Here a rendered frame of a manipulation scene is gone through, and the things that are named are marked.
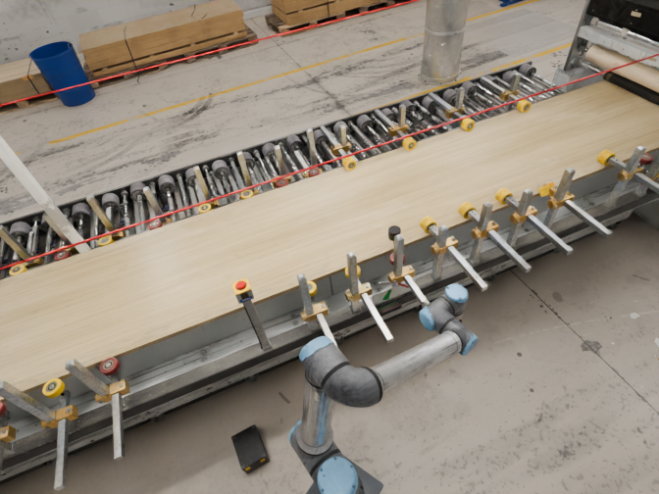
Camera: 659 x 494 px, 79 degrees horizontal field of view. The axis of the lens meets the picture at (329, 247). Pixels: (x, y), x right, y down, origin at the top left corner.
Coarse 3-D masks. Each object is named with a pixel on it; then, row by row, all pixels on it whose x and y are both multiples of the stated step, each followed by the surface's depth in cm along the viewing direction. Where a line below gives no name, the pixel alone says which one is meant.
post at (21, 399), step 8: (0, 384) 156; (8, 384) 159; (0, 392) 156; (8, 392) 158; (16, 392) 162; (8, 400) 161; (16, 400) 163; (24, 400) 165; (32, 400) 170; (24, 408) 167; (32, 408) 170; (40, 408) 173; (48, 408) 179; (40, 416) 175; (48, 416) 177
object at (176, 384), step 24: (648, 192) 258; (576, 216) 250; (600, 216) 249; (528, 240) 240; (456, 264) 234; (480, 264) 232; (432, 288) 229; (336, 312) 219; (360, 312) 218; (288, 336) 212; (312, 336) 213; (216, 360) 207; (240, 360) 205; (264, 360) 210; (168, 384) 200; (192, 384) 200; (96, 408) 196; (144, 408) 198; (48, 432) 189; (72, 432) 189; (24, 456) 186
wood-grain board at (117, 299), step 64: (512, 128) 284; (576, 128) 277; (640, 128) 270; (320, 192) 257; (384, 192) 251; (448, 192) 246; (512, 192) 240; (128, 256) 235; (192, 256) 230; (256, 256) 225; (320, 256) 221; (0, 320) 212; (64, 320) 208; (128, 320) 204; (192, 320) 200
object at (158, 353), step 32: (576, 192) 266; (608, 224) 319; (384, 256) 231; (416, 256) 244; (320, 288) 228; (224, 320) 214; (384, 320) 287; (160, 352) 212; (224, 384) 257; (0, 480) 234
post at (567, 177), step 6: (570, 168) 209; (564, 174) 212; (570, 174) 209; (564, 180) 213; (570, 180) 212; (558, 186) 218; (564, 186) 214; (558, 192) 220; (564, 192) 218; (558, 198) 221; (552, 210) 228; (546, 216) 234; (552, 216) 230; (546, 222) 236; (552, 222) 236
